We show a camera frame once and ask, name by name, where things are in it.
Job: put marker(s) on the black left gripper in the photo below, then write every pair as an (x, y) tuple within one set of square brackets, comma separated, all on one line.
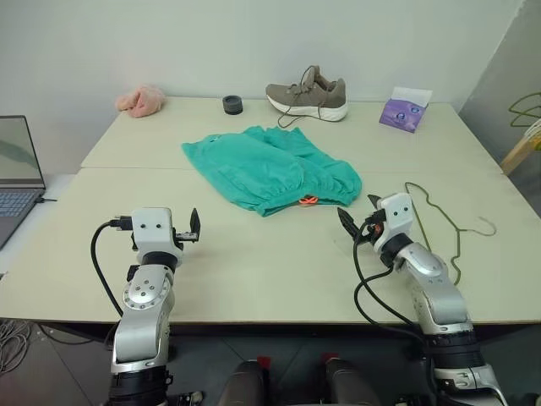
[(187, 237)]

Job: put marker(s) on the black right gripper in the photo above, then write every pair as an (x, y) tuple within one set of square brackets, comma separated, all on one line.
[(371, 228)]

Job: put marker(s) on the green shorts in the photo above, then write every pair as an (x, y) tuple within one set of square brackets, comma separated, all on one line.
[(262, 165)]

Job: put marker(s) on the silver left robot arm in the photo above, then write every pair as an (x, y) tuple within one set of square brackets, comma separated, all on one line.
[(141, 296)]

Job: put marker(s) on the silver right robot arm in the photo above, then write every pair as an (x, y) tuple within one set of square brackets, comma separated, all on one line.
[(435, 292)]

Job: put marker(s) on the wooden hanger rack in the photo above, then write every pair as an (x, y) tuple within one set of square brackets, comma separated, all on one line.
[(517, 156)]

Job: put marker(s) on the purple tissue pack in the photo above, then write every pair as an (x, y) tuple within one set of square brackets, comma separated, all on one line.
[(403, 112)]

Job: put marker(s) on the black round cap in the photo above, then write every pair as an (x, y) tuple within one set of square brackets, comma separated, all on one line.
[(232, 105)]

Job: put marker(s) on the taupe sneaker white sole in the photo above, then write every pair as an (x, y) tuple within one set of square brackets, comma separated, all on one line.
[(321, 95)]

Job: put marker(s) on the pink fluffy cloth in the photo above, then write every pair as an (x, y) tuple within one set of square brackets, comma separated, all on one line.
[(141, 101)]

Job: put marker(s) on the dark rounded shape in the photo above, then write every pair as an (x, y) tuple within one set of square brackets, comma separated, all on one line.
[(241, 385), (348, 382)]

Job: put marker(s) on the grey laptop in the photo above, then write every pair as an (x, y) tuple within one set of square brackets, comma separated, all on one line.
[(17, 169)]

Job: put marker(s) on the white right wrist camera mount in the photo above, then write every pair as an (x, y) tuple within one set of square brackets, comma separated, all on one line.
[(397, 215)]

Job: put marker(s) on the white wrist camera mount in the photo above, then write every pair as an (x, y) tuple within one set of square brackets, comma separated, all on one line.
[(152, 230), (397, 215)]

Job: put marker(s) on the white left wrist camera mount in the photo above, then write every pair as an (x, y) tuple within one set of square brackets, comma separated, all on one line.
[(152, 230)]

